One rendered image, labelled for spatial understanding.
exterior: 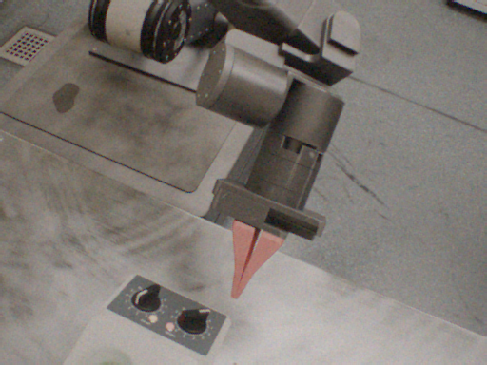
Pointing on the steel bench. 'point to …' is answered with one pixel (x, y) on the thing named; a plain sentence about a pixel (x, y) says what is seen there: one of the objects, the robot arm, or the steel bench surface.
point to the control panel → (171, 300)
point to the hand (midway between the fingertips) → (238, 289)
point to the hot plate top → (140, 347)
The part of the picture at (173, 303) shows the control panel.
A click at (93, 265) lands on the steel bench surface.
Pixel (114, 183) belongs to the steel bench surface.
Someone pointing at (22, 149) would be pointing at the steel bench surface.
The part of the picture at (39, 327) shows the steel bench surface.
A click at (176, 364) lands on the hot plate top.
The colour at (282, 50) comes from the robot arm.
